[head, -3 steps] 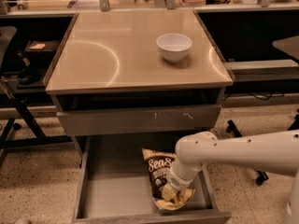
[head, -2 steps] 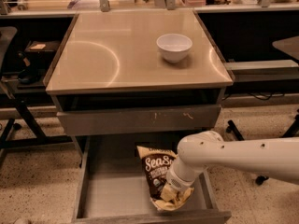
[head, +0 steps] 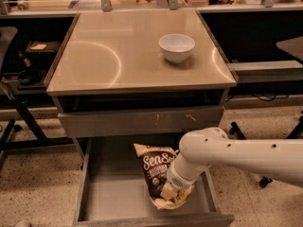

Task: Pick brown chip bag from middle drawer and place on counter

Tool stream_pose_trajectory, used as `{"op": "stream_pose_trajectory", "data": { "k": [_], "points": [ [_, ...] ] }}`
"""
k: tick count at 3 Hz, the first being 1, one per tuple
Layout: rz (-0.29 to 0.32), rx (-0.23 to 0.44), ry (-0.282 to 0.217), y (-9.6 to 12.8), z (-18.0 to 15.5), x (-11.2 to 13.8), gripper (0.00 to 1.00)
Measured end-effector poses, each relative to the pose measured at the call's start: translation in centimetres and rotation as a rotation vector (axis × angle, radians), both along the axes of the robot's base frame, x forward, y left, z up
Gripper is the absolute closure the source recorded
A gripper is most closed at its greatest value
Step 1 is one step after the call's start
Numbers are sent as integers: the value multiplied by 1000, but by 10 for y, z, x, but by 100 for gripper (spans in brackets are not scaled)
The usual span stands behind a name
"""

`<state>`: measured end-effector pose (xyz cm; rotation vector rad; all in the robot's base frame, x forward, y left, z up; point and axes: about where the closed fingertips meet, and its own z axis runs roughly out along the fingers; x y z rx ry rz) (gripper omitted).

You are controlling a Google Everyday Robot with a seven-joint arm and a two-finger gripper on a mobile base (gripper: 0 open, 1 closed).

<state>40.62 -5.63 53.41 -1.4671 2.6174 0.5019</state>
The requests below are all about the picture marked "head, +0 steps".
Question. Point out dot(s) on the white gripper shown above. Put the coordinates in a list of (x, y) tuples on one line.
[(177, 180)]

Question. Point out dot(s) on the brown sea salt chip bag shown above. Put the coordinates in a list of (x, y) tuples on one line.
[(155, 162)]

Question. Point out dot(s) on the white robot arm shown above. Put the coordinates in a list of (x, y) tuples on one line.
[(278, 159)]

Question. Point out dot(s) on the open grey middle drawer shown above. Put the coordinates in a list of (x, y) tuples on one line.
[(113, 192)]

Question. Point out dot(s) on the closed grey top drawer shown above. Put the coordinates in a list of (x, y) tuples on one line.
[(132, 122)]

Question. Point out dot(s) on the grey drawer cabinet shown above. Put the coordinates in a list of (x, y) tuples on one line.
[(111, 61)]

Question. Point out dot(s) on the black wheeled stand base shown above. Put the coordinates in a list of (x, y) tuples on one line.
[(295, 133)]

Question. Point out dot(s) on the white ceramic bowl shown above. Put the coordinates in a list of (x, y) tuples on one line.
[(176, 48)]

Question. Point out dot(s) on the dark box on shelf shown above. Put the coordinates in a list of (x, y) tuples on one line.
[(42, 51)]

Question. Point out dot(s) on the black chair left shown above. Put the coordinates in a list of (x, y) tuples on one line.
[(7, 35)]

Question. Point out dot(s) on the black metal frame left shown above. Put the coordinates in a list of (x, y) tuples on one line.
[(31, 129)]

